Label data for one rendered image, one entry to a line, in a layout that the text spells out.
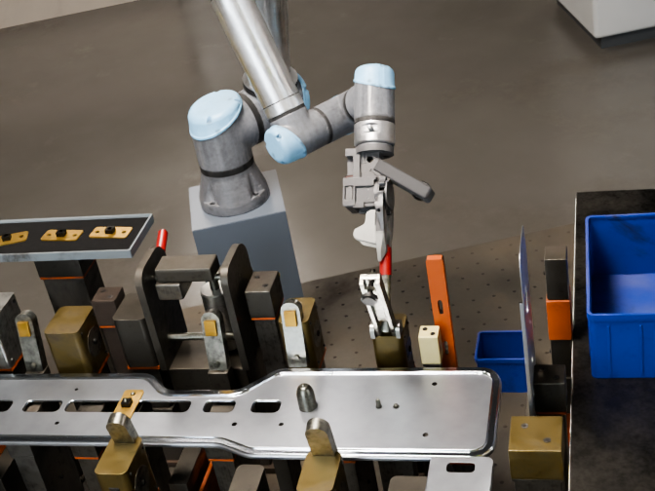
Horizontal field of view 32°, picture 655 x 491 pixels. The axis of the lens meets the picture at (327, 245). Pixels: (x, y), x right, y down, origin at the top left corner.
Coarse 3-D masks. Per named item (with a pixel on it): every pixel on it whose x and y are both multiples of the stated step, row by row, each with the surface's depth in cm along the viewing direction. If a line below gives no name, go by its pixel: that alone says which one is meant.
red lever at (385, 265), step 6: (390, 252) 202; (384, 258) 202; (390, 258) 202; (384, 264) 202; (390, 264) 202; (384, 270) 201; (390, 270) 202; (384, 276) 202; (390, 276) 202; (384, 282) 202; (390, 282) 202; (390, 288) 202; (390, 294) 202; (390, 300) 202; (384, 324) 201; (384, 330) 200; (390, 330) 201
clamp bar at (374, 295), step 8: (360, 280) 190; (368, 280) 190; (376, 280) 189; (368, 288) 189; (376, 288) 191; (384, 288) 192; (368, 296) 187; (376, 296) 188; (384, 296) 192; (368, 304) 189; (376, 304) 195; (384, 304) 193; (368, 312) 196; (376, 312) 197; (384, 312) 197; (392, 312) 198; (376, 320) 198; (384, 320) 199; (392, 320) 198; (376, 328) 200; (392, 328) 199
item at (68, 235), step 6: (48, 234) 231; (54, 234) 230; (60, 234) 228; (66, 234) 229; (72, 234) 229; (78, 234) 228; (42, 240) 229; (48, 240) 229; (54, 240) 228; (60, 240) 228; (66, 240) 227; (72, 240) 227
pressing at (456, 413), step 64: (0, 384) 217; (64, 384) 213; (128, 384) 210; (256, 384) 203; (320, 384) 201; (384, 384) 198; (448, 384) 195; (256, 448) 189; (384, 448) 184; (448, 448) 181
